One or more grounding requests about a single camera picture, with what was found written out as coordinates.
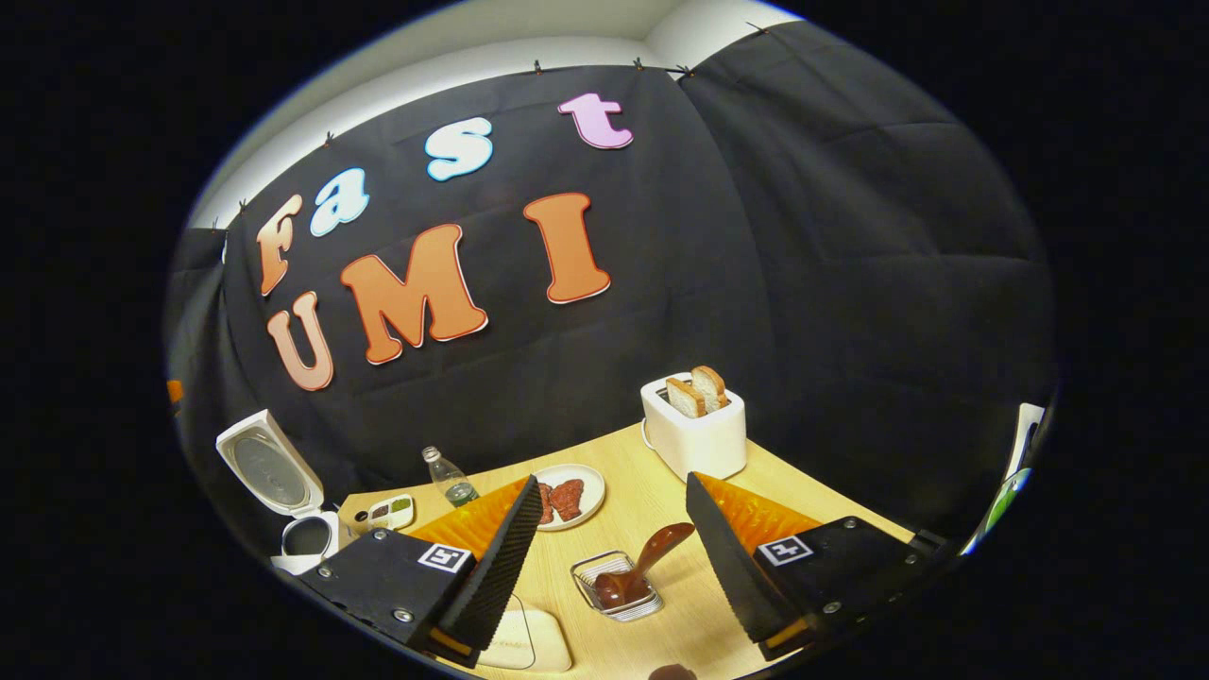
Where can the white toaster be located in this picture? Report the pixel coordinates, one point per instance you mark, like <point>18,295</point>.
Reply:
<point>699,444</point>

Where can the black backdrop cloth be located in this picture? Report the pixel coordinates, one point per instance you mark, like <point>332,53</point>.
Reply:
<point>803,283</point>

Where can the white round plate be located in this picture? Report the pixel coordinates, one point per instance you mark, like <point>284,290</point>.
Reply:
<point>593,482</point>

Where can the white compartment dish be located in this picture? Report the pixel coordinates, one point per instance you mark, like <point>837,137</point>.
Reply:
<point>392,513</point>

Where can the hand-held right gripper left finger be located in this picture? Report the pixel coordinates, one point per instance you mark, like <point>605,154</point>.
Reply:
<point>496,576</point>

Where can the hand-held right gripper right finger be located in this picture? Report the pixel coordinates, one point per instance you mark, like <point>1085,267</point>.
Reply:
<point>732,567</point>

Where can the white rice cooker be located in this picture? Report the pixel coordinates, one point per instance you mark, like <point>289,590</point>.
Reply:
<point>269,467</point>

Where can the brown wooden spoon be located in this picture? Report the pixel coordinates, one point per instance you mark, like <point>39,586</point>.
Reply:
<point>652,557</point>

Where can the toast slice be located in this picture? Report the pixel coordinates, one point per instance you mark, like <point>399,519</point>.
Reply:
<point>711,386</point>
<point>686,398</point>

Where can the white and green board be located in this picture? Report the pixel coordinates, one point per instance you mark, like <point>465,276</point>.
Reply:
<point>1001,505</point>

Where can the clear plastic water bottle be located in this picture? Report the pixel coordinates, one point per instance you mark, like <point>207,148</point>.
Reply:
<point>455,484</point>

